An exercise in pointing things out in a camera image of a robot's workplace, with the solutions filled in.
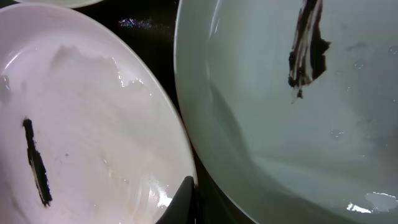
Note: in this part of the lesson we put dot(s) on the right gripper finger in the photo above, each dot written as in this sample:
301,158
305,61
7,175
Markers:
181,209

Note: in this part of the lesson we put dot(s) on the white plate front stained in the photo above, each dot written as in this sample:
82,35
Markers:
93,124

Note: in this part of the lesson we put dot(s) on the white plate stained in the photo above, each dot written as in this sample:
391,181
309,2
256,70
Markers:
292,105
93,124
63,3

